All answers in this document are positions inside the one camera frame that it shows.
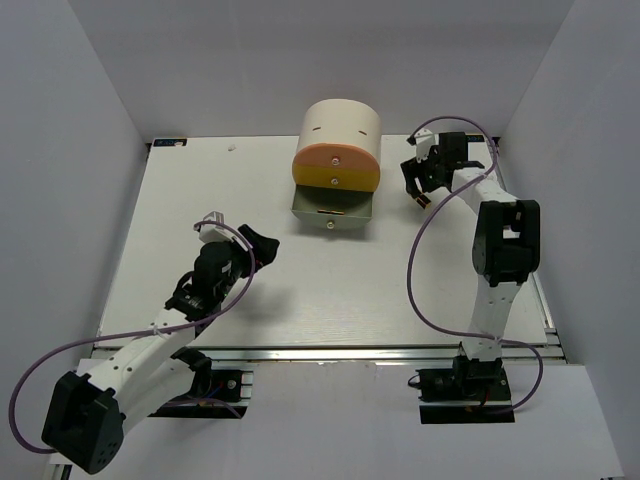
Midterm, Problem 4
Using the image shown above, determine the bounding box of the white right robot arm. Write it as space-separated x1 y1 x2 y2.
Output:
401 130 540 399

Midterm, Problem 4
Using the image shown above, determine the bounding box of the left blue table label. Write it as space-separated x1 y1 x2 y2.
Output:
152 138 187 148

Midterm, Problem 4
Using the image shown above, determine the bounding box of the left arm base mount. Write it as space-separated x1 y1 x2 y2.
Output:
150 347 253 419

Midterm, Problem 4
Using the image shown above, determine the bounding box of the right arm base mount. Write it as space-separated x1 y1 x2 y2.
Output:
407 368 515 425

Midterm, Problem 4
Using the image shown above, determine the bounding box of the orange top drawer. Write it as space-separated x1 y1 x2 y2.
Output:
293 143 380 171

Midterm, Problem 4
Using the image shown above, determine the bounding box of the grey bottom drawer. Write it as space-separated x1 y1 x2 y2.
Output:
291 185 373 230

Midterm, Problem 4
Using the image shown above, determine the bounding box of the yellow drawer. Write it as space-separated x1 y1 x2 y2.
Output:
292 165 380 192

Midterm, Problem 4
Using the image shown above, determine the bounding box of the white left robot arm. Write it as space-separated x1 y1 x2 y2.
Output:
42 219 280 474

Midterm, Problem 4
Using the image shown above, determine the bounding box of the black gold lipstick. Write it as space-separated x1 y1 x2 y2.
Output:
317 209 345 216
414 194 431 209

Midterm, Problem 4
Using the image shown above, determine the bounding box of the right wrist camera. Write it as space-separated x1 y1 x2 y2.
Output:
407 127 438 162

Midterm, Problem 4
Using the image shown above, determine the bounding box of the cream round drawer organizer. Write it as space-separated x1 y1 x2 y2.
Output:
297 99 381 158

